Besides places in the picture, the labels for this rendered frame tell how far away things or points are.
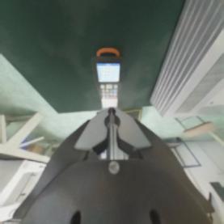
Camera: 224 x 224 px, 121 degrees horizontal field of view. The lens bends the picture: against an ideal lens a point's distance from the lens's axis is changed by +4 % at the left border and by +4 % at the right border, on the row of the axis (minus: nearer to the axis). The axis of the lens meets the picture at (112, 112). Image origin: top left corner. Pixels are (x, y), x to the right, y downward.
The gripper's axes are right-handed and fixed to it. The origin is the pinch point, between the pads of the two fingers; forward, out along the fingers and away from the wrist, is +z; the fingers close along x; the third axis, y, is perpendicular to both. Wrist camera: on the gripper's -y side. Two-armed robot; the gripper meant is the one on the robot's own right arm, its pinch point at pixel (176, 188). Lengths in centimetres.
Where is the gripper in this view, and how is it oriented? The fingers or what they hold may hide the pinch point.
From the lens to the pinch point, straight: 42.2
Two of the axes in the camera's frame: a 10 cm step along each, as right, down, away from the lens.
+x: 7.4, -4.4, -5.0
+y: 6.2, 1.7, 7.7
